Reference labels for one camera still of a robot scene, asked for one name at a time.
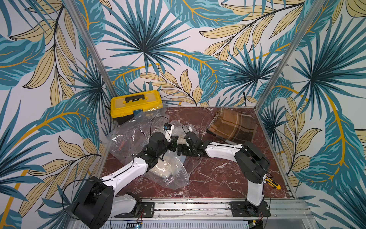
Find clear plastic vacuum bag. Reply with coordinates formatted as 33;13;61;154
102;108;193;192

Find cream blue plaid blanket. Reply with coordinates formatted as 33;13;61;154
150;135;187;180

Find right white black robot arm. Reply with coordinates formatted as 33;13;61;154
176;132;270;207

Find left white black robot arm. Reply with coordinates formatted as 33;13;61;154
71;132;179;229

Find yellow black toolbox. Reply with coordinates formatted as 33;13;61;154
110;90;163;125

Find yellow utility knife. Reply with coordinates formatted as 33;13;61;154
265;177;281;190

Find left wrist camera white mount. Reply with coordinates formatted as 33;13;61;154
164;123;174;142

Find orange handled screwdriver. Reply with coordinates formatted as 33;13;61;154
118;141;126;151

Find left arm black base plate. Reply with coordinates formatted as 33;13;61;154
114;202;155;219

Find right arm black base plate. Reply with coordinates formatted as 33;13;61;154
229;200;271;218

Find left aluminium corner post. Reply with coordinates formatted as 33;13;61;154
64;0;117;97

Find aluminium corner post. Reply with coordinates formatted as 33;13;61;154
64;0;117;97
254;0;325;112

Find aluminium front rail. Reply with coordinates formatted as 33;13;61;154
67;198;318;229

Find right aluminium corner post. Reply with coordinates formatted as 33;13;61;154
254;0;325;112

